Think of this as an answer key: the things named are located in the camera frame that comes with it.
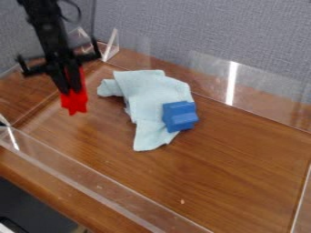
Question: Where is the clear acrylic corner bracket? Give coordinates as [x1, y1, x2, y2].
[68, 27, 120, 63]

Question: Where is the clear acrylic enclosure wall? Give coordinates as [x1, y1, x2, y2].
[0, 26, 311, 233]

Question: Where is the light blue cloth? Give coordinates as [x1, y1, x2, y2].
[98, 70, 194, 152]

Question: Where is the blue plastic block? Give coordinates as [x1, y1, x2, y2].
[162, 101, 199, 133]

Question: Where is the red plastic bar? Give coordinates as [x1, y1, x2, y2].
[61, 66, 88, 116]

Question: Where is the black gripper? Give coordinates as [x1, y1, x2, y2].
[17, 26, 102, 95]

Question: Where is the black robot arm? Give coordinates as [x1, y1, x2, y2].
[16, 0, 102, 95]

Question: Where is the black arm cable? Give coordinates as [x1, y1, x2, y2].
[56, 0, 83, 24]

